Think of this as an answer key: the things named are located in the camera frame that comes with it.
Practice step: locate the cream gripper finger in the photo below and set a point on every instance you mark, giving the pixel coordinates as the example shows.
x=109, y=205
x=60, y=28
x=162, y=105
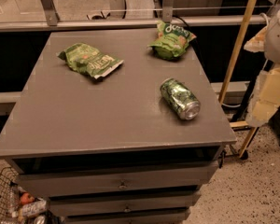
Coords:
x=256, y=43
x=265, y=99

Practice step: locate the green soda can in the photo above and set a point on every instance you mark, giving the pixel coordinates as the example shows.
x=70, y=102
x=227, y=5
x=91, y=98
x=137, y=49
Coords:
x=180, y=98

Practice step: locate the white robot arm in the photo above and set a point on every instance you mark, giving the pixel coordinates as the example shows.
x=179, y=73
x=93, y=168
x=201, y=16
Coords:
x=272, y=40

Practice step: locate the green snack bag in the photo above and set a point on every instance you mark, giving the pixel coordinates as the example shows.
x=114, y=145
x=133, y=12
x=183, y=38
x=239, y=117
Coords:
x=172, y=41

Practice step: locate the grey drawer cabinet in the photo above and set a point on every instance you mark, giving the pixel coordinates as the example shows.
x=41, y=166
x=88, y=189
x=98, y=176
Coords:
x=111, y=150

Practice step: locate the green kettle chip bag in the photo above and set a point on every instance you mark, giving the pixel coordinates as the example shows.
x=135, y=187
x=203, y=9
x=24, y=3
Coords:
x=90, y=61

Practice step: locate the grey metal railing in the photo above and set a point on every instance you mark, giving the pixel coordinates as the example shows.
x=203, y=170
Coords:
x=53, y=15

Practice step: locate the plastic bottle in basket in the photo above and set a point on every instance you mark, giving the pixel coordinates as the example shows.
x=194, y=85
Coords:
x=31, y=209

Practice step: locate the orange fruit in basket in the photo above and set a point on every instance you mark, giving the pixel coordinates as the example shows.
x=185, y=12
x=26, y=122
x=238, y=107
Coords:
x=26, y=198

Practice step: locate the black wire basket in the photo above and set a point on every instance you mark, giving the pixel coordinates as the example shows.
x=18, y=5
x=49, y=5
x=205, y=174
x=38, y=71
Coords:
x=9, y=197

